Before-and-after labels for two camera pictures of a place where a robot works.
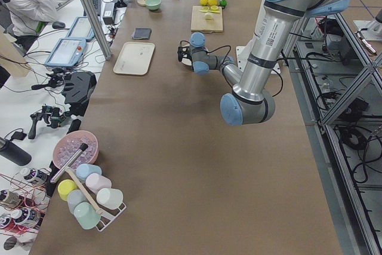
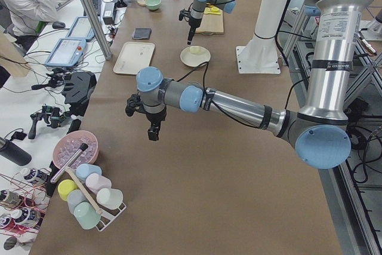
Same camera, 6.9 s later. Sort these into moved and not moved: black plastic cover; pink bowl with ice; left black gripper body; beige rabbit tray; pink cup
Moved: left black gripper body
Not moved: black plastic cover; beige rabbit tray; pink cup; pink bowl with ice
